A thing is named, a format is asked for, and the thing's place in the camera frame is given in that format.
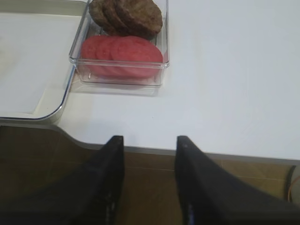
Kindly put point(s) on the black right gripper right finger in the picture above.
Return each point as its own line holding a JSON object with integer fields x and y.
{"x": 209, "y": 195}

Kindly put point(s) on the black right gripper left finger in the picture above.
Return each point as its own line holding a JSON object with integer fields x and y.
{"x": 89, "y": 195}

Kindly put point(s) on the middle red tomato slice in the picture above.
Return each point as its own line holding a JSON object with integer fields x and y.
{"x": 103, "y": 52}

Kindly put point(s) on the red tomato slice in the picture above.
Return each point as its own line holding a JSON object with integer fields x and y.
{"x": 139, "y": 53}
{"x": 103, "y": 52}
{"x": 88, "y": 51}

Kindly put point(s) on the front red tomato slice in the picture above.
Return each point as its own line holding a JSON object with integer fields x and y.
{"x": 139, "y": 53}

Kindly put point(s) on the rear red tomato slice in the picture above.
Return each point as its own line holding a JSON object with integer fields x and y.
{"x": 88, "y": 51}

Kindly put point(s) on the clear patty tomato container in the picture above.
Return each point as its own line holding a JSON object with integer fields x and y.
{"x": 87, "y": 28}

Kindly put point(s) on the silver metal serving tray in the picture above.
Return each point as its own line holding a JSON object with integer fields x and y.
{"x": 35, "y": 73}

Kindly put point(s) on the middle brown meat patty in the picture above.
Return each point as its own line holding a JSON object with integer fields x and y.
{"x": 113, "y": 18}

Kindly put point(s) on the brown meat patty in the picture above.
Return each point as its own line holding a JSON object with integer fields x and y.
{"x": 142, "y": 17}
{"x": 97, "y": 15}
{"x": 113, "y": 18}

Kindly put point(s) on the rear brown meat patty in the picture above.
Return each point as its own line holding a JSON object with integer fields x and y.
{"x": 97, "y": 15}

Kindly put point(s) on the top brown meat patty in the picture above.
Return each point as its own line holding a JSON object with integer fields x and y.
{"x": 142, "y": 17}

